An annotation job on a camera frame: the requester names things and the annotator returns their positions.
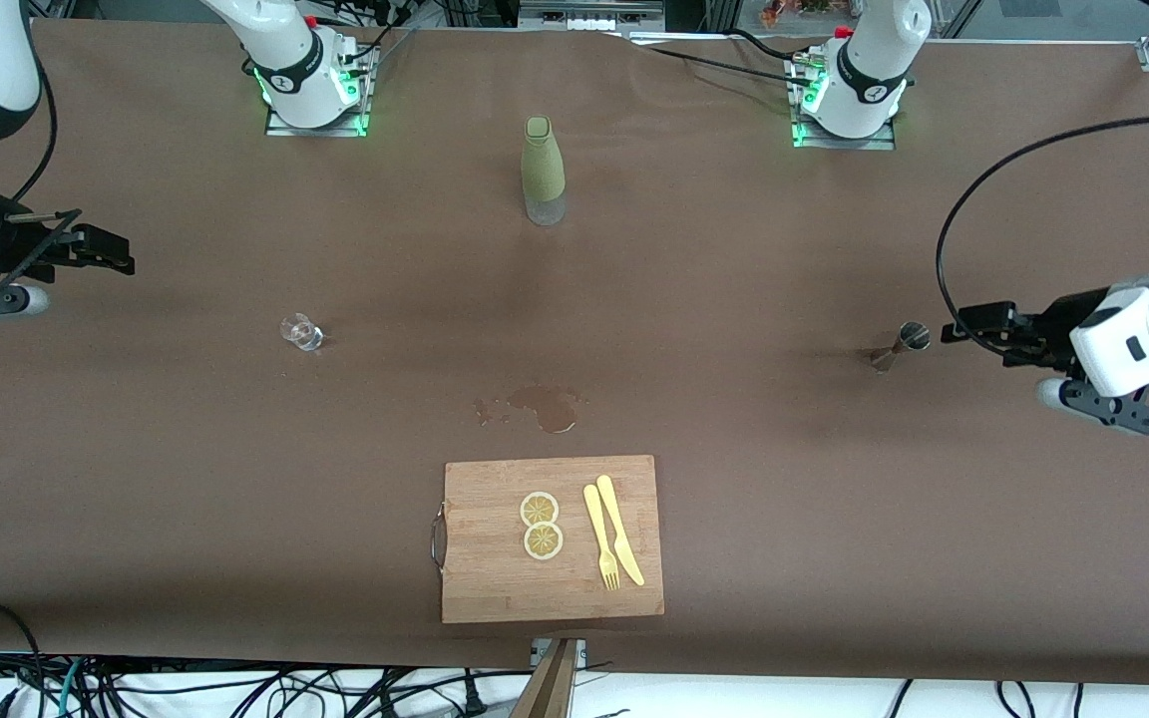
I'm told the stainless steel jigger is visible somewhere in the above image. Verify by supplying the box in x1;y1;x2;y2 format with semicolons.
870;320;933;375

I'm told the clear glass measuring cup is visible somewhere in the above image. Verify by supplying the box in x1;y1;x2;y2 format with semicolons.
279;311;325;353

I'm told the yellow plastic knife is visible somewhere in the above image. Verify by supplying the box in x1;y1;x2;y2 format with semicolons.
594;474;646;587

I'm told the yellow plastic fork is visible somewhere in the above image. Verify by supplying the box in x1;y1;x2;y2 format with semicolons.
582;483;622;592

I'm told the spilled liquid puddle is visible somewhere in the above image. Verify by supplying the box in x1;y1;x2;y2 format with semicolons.
472;384;587;436

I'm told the green sleeved glass bottle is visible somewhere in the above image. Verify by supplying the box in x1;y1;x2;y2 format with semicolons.
520;116;569;227

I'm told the wooden cutting board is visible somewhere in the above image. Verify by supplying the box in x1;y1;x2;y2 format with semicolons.
430;454;666;626

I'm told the grey power strip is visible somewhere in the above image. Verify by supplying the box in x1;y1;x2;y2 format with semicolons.
519;0;667;33

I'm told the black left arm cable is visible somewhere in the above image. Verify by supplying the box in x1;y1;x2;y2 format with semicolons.
937;112;1149;345

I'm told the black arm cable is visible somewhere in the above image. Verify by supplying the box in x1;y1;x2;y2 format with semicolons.
8;60;60;205
937;112;1149;345

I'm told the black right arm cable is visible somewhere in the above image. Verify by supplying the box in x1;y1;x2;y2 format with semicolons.
8;60;60;205

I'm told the teal cable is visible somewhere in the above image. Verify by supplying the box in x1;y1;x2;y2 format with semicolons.
54;658;89;718

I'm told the brown wooden post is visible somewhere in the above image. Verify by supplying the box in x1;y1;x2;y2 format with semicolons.
509;638;581;718

